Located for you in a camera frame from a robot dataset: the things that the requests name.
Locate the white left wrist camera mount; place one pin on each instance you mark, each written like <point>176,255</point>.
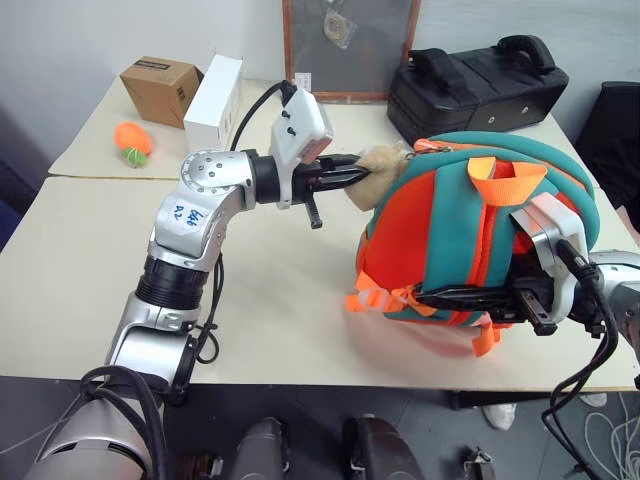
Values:
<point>300,120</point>

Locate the wooden framed dark board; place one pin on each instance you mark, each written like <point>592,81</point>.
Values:
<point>360,55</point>

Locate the black carrying case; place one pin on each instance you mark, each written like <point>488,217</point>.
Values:
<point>475,95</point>

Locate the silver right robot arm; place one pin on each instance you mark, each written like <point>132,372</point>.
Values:
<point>617,290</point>

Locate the small white label card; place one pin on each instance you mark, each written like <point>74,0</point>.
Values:
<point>303,82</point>

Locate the orange and teal backpack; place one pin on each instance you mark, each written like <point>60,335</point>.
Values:
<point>400,240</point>

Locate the dark rounded shape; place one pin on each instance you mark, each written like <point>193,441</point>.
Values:
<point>265,450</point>
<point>385,450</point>

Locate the brown cardboard box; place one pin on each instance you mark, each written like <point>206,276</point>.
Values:
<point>160,87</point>

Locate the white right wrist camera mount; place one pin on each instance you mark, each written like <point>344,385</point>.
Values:
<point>560,235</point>

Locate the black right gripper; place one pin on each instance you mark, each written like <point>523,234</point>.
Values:
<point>530,302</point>

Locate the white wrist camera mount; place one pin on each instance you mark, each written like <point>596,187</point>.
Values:
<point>300,120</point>
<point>560,235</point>

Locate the gold medallion in bag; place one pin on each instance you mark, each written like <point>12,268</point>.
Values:
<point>337,25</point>

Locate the orange plush fruit toy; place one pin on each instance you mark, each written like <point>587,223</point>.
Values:
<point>131,137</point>

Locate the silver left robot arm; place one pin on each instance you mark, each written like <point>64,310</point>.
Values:
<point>190,220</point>

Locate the black fabric chair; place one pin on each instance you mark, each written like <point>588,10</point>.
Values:
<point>612,140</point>

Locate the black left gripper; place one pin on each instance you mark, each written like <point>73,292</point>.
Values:
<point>309,182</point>

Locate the white shoe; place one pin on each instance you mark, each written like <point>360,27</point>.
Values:
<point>500,416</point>
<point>594,399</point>

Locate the tan plush backpack charm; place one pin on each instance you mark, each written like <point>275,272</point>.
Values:
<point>375,185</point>

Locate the white rectangular box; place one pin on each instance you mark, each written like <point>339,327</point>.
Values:
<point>212,100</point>

